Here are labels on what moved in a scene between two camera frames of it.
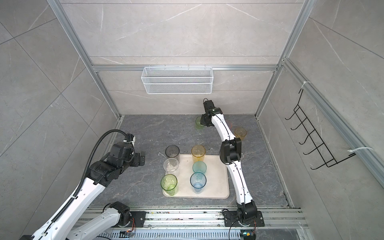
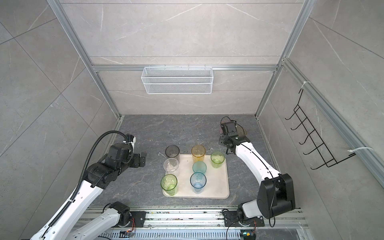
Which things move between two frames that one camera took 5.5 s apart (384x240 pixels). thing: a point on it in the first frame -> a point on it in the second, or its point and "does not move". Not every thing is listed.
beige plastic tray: [217, 185] does not move
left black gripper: [136, 162] does not move
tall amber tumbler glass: [198, 152] does not move
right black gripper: [203, 121] -> [221, 141]
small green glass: [198, 125] -> [217, 159]
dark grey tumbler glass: [172, 151] does not move
